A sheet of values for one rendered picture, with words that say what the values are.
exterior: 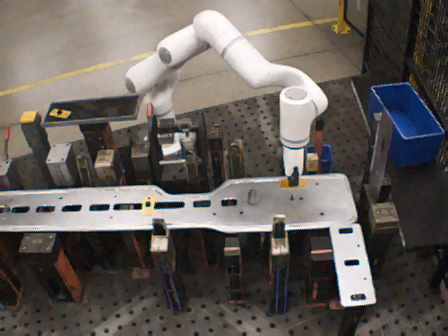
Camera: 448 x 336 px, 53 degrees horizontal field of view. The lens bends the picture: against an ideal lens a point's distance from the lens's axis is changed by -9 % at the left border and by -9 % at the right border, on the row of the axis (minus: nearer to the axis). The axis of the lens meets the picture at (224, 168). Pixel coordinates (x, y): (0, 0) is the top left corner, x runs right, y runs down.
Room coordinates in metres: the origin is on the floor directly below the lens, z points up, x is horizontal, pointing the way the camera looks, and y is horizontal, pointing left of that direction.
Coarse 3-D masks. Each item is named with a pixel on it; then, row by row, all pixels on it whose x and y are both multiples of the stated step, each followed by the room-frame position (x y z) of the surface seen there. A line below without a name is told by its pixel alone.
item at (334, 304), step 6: (348, 264) 0.81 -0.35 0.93; (336, 282) 0.81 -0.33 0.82; (330, 288) 0.86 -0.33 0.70; (336, 288) 0.81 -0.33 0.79; (330, 294) 0.84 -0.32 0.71; (336, 294) 0.81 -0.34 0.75; (330, 300) 0.81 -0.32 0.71; (336, 300) 0.81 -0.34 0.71; (330, 306) 0.79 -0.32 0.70; (336, 306) 0.79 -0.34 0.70; (342, 306) 0.78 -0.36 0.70
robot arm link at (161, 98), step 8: (176, 72) 1.63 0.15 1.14; (168, 80) 1.61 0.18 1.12; (176, 80) 1.63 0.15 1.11; (160, 88) 1.63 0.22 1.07; (168, 88) 1.62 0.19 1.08; (152, 96) 1.61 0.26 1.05; (160, 96) 1.61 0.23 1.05; (168, 96) 1.60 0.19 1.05; (144, 104) 1.61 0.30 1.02; (160, 104) 1.58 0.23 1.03; (168, 104) 1.60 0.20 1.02; (152, 112) 1.58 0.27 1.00; (160, 112) 1.58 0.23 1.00; (168, 112) 1.59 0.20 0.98
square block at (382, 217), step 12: (372, 204) 0.93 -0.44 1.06; (384, 204) 0.92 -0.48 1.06; (372, 216) 0.89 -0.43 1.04; (384, 216) 0.87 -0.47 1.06; (396, 216) 0.87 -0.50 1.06; (372, 228) 0.87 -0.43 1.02; (384, 228) 0.85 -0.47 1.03; (372, 240) 0.86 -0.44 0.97; (384, 240) 0.86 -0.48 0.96; (372, 252) 0.86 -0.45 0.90; (384, 252) 0.85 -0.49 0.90; (372, 264) 0.86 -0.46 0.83; (372, 276) 0.86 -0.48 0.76
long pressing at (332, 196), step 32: (0, 192) 1.20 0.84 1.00; (32, 192) 1.18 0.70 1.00; (64, 192) 1.17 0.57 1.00; (96, 192) 1.15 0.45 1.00; (128, 192) 1.14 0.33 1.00; (160, 192) 1.12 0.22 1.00; (224, 192) 1.10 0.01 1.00; (288, 192) 1.07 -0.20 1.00; (320, 192) 1.05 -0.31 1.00; (0, 224) 1.04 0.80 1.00; (32, 224) 1.03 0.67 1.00; (64, 224) 1.02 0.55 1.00; (96, 224) 1.01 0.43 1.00; (128, 224) 1.00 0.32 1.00; (192, 224) 0.98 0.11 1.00; (224, 224) 0.96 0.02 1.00; (256, 224) 0.95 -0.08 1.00; (288, 224) 0.94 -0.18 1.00; (320, 224) 0.92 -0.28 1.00
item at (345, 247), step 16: (352, 224) 0.91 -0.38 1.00; (336, 240) 0.85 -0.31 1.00; (352, 240) 0.85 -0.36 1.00; (336, 256) 0.80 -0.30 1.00; (352, 256) 0.79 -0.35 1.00; (336, 272) 0.74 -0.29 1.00; (352, 272) 0.73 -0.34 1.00; (368, 272) 0.72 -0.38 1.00; (352, 288) 0.68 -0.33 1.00; (368, 288) 0.67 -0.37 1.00; (352, 304) 0.63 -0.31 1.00; (368, 304) 0.62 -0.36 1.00
